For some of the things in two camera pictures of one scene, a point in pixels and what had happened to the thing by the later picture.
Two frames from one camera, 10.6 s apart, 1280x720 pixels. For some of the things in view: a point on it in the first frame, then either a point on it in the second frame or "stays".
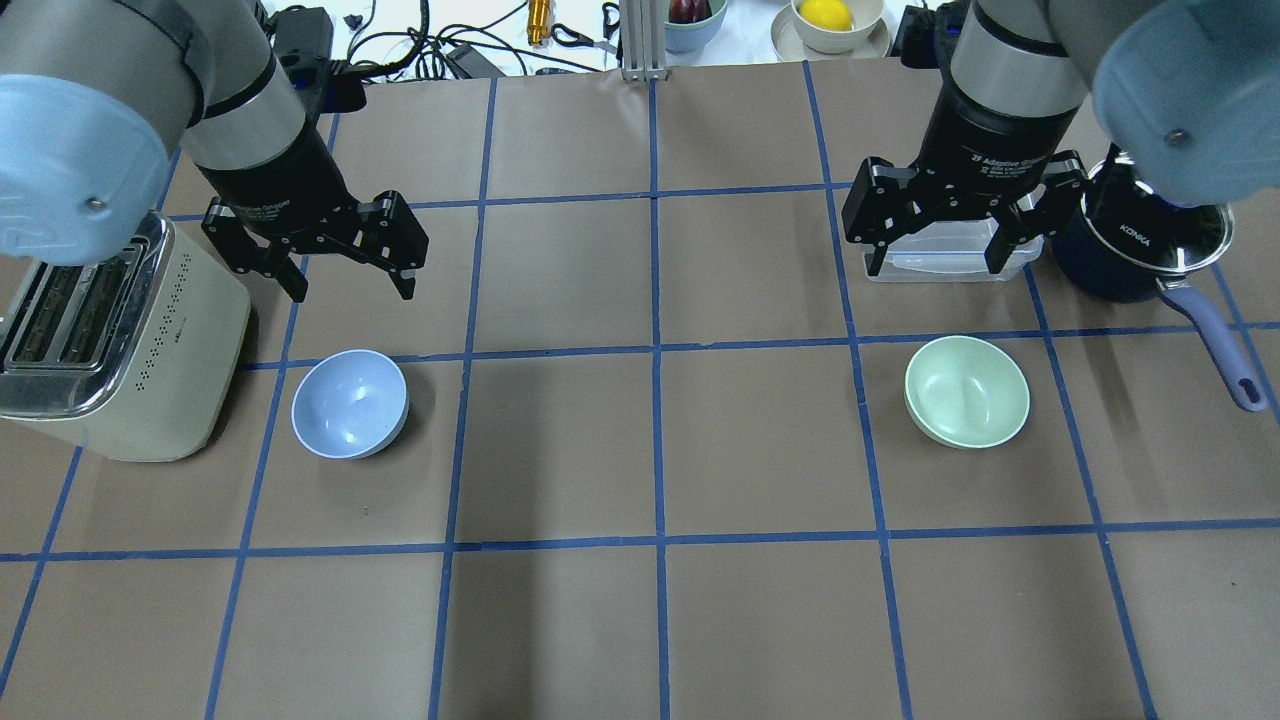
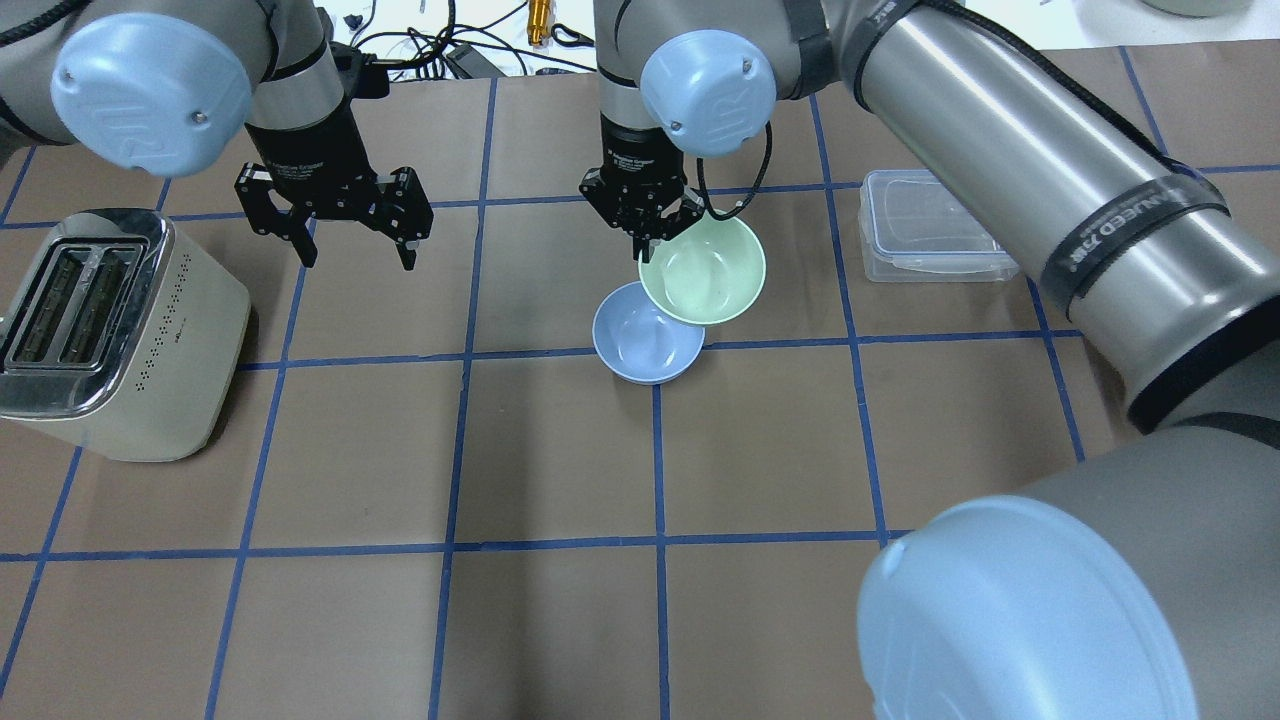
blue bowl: [349, 404] to [640, 344]
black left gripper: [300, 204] to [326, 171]
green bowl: [966, 392] to [708, 274]
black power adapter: [472, 63] stays
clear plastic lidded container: [953, 251] stays
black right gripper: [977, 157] to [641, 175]
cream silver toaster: [132, 358] stays
